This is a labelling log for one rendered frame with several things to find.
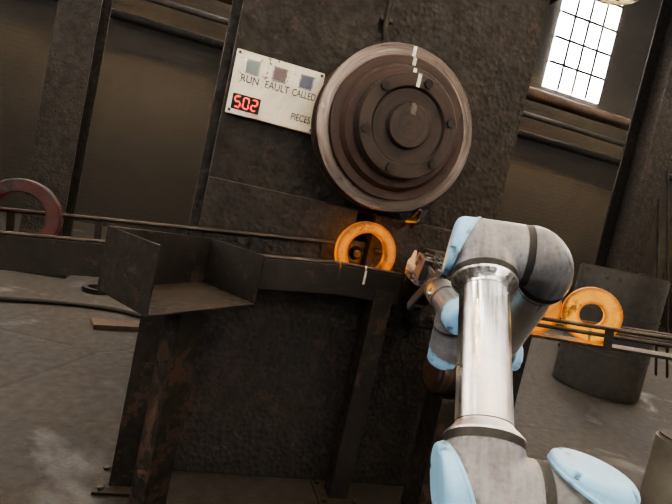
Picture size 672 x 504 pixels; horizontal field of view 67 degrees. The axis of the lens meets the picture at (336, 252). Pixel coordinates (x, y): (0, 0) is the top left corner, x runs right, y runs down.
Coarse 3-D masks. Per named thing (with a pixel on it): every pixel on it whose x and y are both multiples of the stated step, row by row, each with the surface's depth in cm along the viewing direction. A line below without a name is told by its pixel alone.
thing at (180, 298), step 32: (128, 256) 100; (160, 256) 116; (192, 256) 123; (224, 256) 122; (256, 256) 115; (128, 288) 99; (160, 288) 114; (192, 288) 118; (224, 288) 121; (256, 288) 114; (192, 320) 111; (160, 352) 112; (192, 352) 113; (160, 384) 111; (160, 416) 110; (160, 448) 112; (160, 480) 113
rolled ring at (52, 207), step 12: (12, 180) 123; (24, 180) 124; (0, 192) 123; (12, 192) 125; (24, 192) 124; (36, 192) 125; (48, 192) 126; (48, 204) 126; (48, 216) 126; (60, 216) 128; (0, 228) 126; (48, 228) 127; (60, 228) 130
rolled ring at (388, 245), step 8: (352, 224) 149; (360, 224) 147; (368, 224) 147; (376, 224) 148; (344, 232) 146; (352, 232) 146; (360, 232) 147; (368, 232) 148; (376, 232) 148; (384, 232) 149; (344, 240) 146; (384, 240) 149; (392, 240) 150; (336, 248) 147; (344, 248) 146; (384, 248) 151; (392, 248) 150; (336, 256) 147; (344, 256) 147; (384, 256) 151; (392, 256) 151; (384, 264) 150; (392, 264) 151
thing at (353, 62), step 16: (368, 48) 139; (384, 48) 140; (400, 48) 141; (352, 64) 138; (432, 64) 144; (336, 80) 138; (448, 80) 146; (464, 96) 148; (320, 112) 138; (464, 112) 148; (320, 128) 138; (464, 128) 149; (320, 144) 139; (464, 144) 150; (464, 160) 150; (336, 176) 141; (448, 176) 150; (352, 192) 143; (432, 192) 149; (384, 208) 146; (400, 208) 147; (416, 208) 148
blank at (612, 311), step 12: (588, 288) 142; (564, 300) 147; (576, 300) 143; (588, 300) 142; (600, 300) 141; (612, 300) 140; (564, 312) 144; (576, 312) 143; (612, 312) 140; (564, 324) 144; (600, 324) 141; (612, 324) 140; (576, 336) 143; (588, 336) 142
